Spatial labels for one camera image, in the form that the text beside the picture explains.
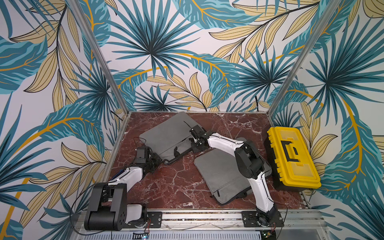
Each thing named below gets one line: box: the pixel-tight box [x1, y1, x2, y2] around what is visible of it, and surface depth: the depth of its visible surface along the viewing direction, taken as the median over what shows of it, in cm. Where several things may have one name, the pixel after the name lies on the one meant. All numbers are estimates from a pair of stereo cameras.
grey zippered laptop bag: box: [139, 112, 194, 164], surface depth 99 cm
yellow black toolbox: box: [264, 126, 322, 191], surface depth 79 cm
